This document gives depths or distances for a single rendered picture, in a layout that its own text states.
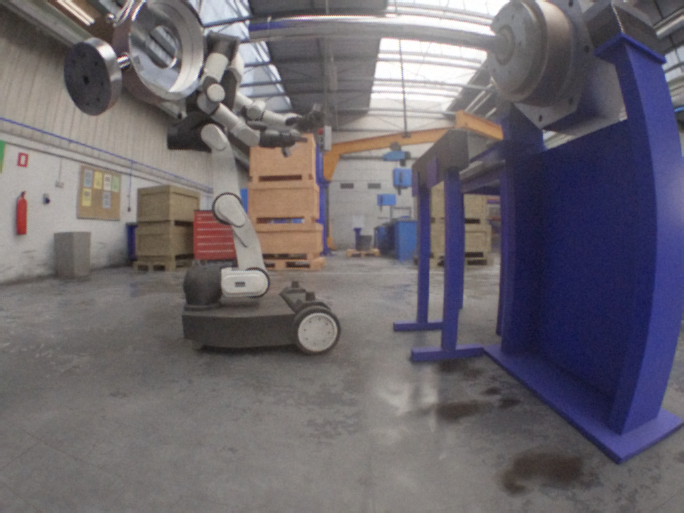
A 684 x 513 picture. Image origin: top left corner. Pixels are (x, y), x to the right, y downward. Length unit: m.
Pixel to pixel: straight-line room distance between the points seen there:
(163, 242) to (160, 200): 0.67
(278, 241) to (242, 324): 3.60
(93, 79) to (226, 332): 1.01
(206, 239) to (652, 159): 5.18
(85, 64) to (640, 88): 1.26
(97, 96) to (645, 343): 1.37
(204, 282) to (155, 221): 4.01
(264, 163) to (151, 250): 2.27
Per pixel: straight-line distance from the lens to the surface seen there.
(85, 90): 0.91
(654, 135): 0.85
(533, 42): 0.99
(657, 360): 0.89
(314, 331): 1.29
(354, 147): 8.04
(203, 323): 1.35
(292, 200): 4.85
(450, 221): 1.21
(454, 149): 1.18
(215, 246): 5.24
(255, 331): 1.31
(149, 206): 5.43
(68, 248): 5.16
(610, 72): 1.06
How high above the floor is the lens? 0.48
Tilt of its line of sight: 3 degrees down
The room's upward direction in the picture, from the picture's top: straight up
